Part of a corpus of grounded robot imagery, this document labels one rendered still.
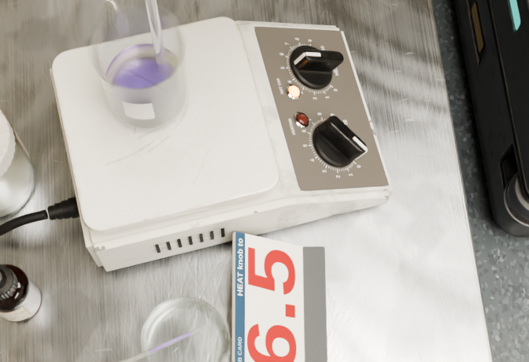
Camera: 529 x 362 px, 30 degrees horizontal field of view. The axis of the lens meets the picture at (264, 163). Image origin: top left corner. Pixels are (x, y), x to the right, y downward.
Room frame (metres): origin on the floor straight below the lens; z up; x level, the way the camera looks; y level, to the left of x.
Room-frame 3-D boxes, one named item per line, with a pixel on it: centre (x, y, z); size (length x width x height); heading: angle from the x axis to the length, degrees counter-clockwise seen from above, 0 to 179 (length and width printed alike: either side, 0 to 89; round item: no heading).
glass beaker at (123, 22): (0.24, 0.07, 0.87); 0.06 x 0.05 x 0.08; 27
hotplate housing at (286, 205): (0.23, 0.04, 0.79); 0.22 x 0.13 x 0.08; 108
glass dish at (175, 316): (0.10, 0.04, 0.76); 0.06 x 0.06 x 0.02
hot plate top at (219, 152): (0.22, 0.06, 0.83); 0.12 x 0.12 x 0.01; 18
